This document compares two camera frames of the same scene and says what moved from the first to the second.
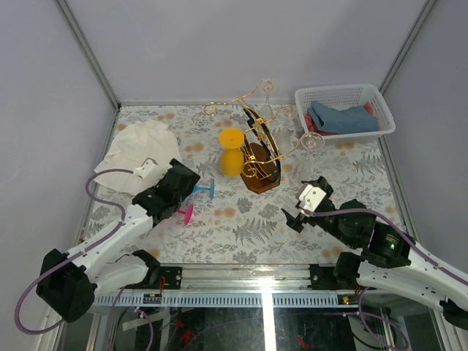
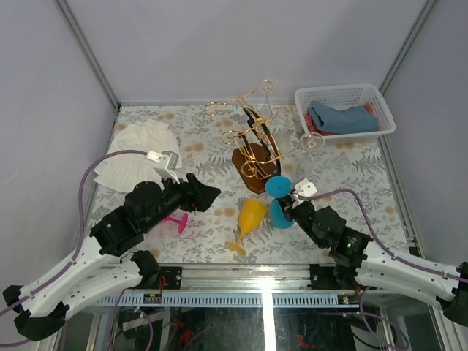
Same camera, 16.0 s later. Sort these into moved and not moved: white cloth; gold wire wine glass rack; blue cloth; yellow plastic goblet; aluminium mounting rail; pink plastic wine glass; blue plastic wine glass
Moved: pink plastic wine glass; yellow plastic goblet; blue plastic wine glass
Not moved: blue cloth; white cloth; aluminium mounting rail; gold wire wine glass rack
